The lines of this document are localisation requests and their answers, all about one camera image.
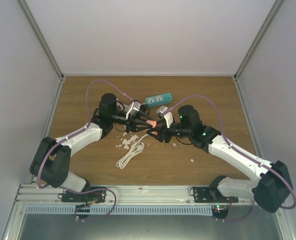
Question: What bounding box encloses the aluminium front rail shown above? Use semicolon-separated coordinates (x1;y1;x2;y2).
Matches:
15;183;286;216

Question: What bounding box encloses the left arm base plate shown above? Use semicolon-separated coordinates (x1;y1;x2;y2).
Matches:
58;186;106;204

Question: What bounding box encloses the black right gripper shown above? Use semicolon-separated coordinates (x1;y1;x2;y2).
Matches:
147;119;192;144

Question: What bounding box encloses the teal power strip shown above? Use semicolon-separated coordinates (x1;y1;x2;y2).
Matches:
145;93;173;107

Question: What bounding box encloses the black power adapter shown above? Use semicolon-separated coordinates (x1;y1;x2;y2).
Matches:
140;104;150;115

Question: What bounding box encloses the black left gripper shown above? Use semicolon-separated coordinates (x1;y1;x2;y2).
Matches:
111;110;154;134

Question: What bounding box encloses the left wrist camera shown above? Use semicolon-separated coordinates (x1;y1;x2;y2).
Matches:
126;101;141;119

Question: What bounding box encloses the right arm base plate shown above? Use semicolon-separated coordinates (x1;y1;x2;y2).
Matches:
189;186;238;204

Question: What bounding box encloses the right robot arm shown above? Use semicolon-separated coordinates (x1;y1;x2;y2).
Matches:
147;105;293;213

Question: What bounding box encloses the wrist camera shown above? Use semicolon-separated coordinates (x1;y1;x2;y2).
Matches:
126;101;141;119
156;105;174;128

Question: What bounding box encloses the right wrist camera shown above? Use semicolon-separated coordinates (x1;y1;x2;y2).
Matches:
156;105;174;128

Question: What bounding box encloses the white orange-strip cable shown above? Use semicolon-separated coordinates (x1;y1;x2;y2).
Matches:
116;133;149;170

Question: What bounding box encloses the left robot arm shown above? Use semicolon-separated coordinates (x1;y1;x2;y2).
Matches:
30;93;156;202

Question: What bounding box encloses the pink charger plug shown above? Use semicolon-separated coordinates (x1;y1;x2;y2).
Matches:
146;120;157;128

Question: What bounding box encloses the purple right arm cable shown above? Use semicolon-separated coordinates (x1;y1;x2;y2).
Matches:
167;95;296;223

